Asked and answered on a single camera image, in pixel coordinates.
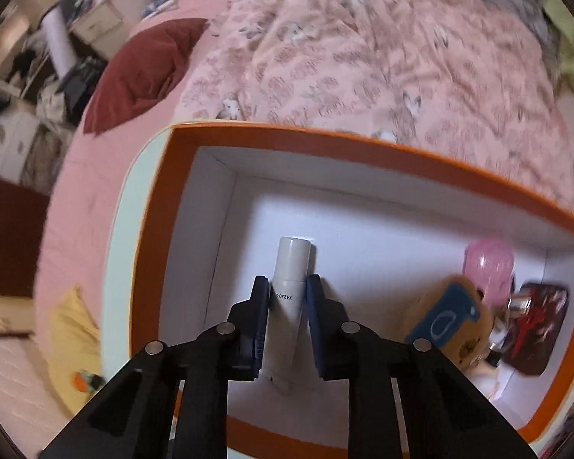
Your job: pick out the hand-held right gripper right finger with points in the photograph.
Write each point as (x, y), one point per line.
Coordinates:
(315, 325)

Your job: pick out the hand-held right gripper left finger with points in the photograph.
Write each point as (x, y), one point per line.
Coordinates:
(260, 325)

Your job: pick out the white cosmetic tube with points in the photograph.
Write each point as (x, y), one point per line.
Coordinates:
(294, 267)

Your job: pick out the orange cardboard box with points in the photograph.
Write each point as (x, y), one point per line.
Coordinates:
(363, 229)

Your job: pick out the yellow and blue plush pouch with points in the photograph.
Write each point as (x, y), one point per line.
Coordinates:
(440, 320)

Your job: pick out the pink translucent plastic toy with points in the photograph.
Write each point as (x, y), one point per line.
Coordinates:
(490, 263)

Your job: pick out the bubble-wrapped red packet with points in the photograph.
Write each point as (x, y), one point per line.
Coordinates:
(535, 334)

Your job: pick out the yellow cloth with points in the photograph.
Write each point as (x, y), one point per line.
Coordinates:
(71, 334)

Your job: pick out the bed with pink sheet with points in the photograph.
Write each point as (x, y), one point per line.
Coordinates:
(76, 210)

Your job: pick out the pink floral printed blanket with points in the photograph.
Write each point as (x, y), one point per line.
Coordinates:
(339, 57)

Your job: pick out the dark red pillow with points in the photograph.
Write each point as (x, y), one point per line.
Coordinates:
(143, 71)

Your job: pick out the black bag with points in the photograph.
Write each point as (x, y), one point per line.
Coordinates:
(79, 86)

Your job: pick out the white drawer cabinet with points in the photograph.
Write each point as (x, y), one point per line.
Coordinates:
(9, 143)

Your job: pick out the white nightstand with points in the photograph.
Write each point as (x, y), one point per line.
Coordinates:
(95, 21)

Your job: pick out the white paper roll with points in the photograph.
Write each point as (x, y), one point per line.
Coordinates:
(57, 43)

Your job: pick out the yellow-green garment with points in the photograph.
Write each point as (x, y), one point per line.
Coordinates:
(571, 52)

